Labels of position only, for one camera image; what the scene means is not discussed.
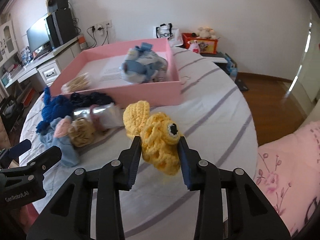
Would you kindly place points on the pink shallow box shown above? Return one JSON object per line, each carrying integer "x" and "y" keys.
{"x": 102, "y": 64}

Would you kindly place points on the tan crochet item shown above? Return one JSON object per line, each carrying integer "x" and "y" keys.
{"x": 81, "y": 132}

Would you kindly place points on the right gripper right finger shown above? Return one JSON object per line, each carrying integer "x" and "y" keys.
{"x": 250, "y": 214}

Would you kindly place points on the red toy box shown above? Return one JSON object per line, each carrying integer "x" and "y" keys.
{"x": 207, "y": 45}

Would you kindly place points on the pink floral bedding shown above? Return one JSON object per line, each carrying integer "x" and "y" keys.
{"x": 287, "y": 172}

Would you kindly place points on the black computer tower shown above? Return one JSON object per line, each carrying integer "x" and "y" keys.
{"x": 60, "y": 27}

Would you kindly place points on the white glass door cabinet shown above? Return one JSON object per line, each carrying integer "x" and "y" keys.
{"x": 8, "y": 42}

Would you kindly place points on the black speaker box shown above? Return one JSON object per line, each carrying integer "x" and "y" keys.
{"x": 54, "y": 5}

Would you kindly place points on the dark blue knitted cloth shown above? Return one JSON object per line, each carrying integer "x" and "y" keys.
{"x": 57, "y": 107}

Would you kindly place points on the white desk with drawers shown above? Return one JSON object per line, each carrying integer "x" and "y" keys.
{"x": 48, "y": 67}

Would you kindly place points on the silver foil packet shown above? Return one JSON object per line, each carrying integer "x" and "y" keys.
{"x": 102, "y": 117}

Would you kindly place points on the yellow crochet toy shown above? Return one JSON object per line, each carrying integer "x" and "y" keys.
{"x": 159, "y": 136}

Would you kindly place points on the black computer monitor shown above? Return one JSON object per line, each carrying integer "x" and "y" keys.
{"x": 37, "y": 34}

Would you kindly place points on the pink plush toy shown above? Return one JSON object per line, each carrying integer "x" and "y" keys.
{"x": 194, "y": 47}

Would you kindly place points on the light blue baby clothes bundle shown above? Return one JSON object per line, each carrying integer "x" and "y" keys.
{"x": 143, "y": 65}

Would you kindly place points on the orange white bottle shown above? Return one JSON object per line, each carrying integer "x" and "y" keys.
{"x": 82, "y": 42}

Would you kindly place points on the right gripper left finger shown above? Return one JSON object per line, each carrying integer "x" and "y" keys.
{"x": 68, "y": 214}

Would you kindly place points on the navy blue dark cloth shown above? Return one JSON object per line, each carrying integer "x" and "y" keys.
{"x": 95, "y": 98}

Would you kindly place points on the white wall socket strip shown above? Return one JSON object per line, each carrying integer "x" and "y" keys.
{"x": 101, "y": 28}

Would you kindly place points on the white tote bag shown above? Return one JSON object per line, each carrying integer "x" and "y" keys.
{"x": 172, "y": 34}

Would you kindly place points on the light blue terry headband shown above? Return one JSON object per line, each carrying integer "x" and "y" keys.
{"x": 56, "y": 134}

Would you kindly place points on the cream plush toy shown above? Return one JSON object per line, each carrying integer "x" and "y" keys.
{"x": 206, "y": 32}

